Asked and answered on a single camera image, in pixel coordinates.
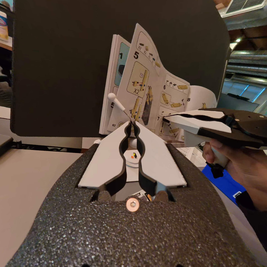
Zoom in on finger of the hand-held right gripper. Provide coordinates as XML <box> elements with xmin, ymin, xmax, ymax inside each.
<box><xmin>163</xmin><ymin>118</ymin><xmax>232</xmax><ymax>148</ymax></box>
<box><xmin>163</xmin><ymin>108</ymin><xmax>227</xmax><ymax>121</ymax></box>

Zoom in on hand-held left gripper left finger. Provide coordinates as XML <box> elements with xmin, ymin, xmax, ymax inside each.
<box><xmin>78</xmin><ymin>121</ymin><xmax>132</xmax><ymax>197</ymax></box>

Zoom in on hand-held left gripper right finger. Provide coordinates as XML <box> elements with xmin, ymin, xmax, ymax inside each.
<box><xmin>133</xmin><ymin>121</ymin><xmax>187</xmax><ymax>197</ymax></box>

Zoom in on toy brick instruction booklet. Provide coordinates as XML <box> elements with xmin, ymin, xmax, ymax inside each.
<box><xmin>99</xmin><ymin>23</ymin><xmax>217</xmax><ymax>143</ymax></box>

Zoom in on white page holder clip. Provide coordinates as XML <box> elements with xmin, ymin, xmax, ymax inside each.
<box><xmin>107</xmin><ymin>93</ymin><xmax>132</xmax><ymax>122</ymax></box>

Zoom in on person's right hand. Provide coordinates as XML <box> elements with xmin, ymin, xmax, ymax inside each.
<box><xmin>202</xmin><ymin>139</ymin><xmax>267</xmax><ymax>211</ymax></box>

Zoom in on white book stand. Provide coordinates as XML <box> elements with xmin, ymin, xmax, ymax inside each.
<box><xmin>93</xmin><ymin>137</ymin><xmax>140</xmax><ymax>182</ymax></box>

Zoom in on printed paper sheet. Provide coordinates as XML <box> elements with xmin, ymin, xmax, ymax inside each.
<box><xmin>184</xmin><ymin>147</ymin><xmax>207</xmax><ymax>167</ymax></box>

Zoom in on blue plastic bin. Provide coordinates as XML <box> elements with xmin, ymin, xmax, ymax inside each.
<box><xmin>201</xmin><ymin>164</ymin><xmax>247</xmax><ymax>206</ymax></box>

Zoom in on black laptop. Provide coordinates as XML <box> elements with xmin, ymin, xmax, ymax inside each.
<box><xmin>0</xmin><ymin>133</ymin><xmax>14</xmax><ymax>157</ymax></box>

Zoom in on black board panel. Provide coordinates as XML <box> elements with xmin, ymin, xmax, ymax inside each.
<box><xmin>10</xmin><ymin>0</ymin><xmax>231</xmax><ymax>138</ymax></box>

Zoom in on white ceiling vent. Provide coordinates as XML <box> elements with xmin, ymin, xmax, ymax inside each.
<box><xmin>221</xmin><ymin>0</ymin><xmax>267</xmax><ymax>17</ymax></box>

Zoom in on silver air duct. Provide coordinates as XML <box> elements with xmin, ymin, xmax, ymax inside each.
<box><xmin>226</xmin><ymin>49</ymin><xmax>267</xmax><ymax>78</ymax></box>

